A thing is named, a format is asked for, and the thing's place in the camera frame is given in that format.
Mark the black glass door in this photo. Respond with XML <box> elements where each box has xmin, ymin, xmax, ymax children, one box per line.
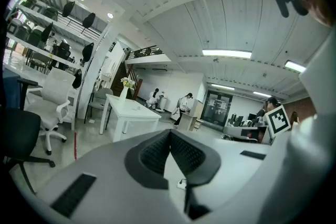
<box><xmin>203</xmin><ymin>90</ymin><xmax>234</xmax><ymax>128</ymax></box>

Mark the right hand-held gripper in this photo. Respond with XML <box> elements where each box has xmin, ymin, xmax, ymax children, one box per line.
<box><xmin>262</xmin><ymin>104</ymin><xmax>292</xmax><ymax>145</ymax></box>

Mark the desk with monitors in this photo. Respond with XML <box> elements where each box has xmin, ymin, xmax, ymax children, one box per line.
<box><xmin>222</xmin><ymin>112</ymin><xmax>271</xmax><ymax>144</ymax></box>

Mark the gray chair black frame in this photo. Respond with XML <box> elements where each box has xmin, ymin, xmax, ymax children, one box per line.
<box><xmin>83</xmin><ymin>87</ymin><xmax>114</xmax><ymax>124</ymax></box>

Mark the light wooden cabinet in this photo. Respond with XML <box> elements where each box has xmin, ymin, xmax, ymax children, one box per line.
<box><xmin>178</xmin><ymin>101</ymin><xmax>204</xmax><ymax>132</ymax></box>

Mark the white metal storage rack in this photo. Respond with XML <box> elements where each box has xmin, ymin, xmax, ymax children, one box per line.
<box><xmin>4</xmin><ymin>0</ymin><xmax>104</xmax><ymax>124</ymax></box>

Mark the white vase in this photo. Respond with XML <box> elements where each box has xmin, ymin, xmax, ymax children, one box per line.
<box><xmin>118</xmin><ymin>86</ymin><xmax>129</xmax><ymax>102</ymax></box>

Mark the white office chair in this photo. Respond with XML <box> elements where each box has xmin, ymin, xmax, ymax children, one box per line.
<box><xmin>25</xmin><ymin>67</ymin><xmax>77</xmax><ymax>155</ymax></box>

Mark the group of black caps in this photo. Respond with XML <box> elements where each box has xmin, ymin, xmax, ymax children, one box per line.
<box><xmin>20</xmin><ymin>0</ymin><xmax>96</xmax><ymax>90</ymax></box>

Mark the person's black white shirt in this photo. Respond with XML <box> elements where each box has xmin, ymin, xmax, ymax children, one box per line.
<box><xmin>286</xmin><ymin>31</ymin><xmax>336</xmax><ymax>224</ymax></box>

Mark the black mezzanine railing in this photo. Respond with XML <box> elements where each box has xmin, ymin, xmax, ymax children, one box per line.
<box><xmin>128</xmin><ymin>45</ymin><xmax>165</xmax><ymax>59</ymax></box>

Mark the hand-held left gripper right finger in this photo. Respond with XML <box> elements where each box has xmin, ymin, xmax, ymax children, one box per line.
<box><xmin>170</xmin><ymin>128</ymin><xmax>288</xmax><ymax>224</ymax></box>

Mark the white table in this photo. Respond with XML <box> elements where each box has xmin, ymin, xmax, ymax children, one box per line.
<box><xmin>99</xmin><ymin>93</ymin><xmax>162</xmax><ymax>143</ymax></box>

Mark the black office chair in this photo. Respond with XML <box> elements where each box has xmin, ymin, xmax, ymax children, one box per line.
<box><xmin>2</xmin><ymin>78</ymin><xmax>56</xmax><ymax>195</ymax></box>

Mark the yellow white flower bouquet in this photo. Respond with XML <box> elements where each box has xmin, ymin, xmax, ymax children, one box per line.
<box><xmin>120</xmin><ymin>77</ymin><xmax>136</xmax><ymax>90</ymax></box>

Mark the white round cabinet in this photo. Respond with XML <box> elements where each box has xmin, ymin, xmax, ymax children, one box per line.
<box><xmin>159</xmin><ymin>95</ymin><xmax>169</xmax><ymax>113</ymax></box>

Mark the brown wooden staircase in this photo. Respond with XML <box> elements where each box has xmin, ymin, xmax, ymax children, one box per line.
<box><xmin>110</xmin><ymin>62</ymin><xmax>144</xmax><ymax>100</ymax></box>

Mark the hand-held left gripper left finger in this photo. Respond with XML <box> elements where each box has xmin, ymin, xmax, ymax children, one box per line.
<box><xmin>34</xmin><ymin>128</ymin><xmax>191</xmax><ymax>224</ymax></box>

